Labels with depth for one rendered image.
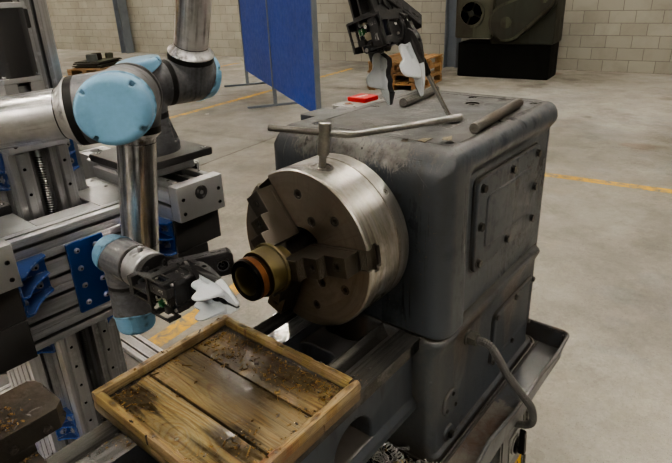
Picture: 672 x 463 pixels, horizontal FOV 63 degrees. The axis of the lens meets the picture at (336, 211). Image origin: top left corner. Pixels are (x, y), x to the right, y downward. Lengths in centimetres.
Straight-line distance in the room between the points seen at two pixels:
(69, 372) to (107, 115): 88
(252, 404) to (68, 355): 74
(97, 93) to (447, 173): 59
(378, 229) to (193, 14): 74
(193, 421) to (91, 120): 51
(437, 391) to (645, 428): 131
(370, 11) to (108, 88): 44
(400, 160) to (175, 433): 61
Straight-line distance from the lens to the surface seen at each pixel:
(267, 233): 98
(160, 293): 94
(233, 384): 104
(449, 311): 113
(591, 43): 1086
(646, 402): 256
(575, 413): 241
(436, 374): 121
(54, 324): 142
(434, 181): 100
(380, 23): 93
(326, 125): 96
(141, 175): 114
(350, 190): 95
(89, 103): 95
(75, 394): 170
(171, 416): 101
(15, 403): 92
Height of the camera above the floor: 154
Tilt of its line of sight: 22 degrees down
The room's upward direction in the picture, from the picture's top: 2 degrees counter-clockwise
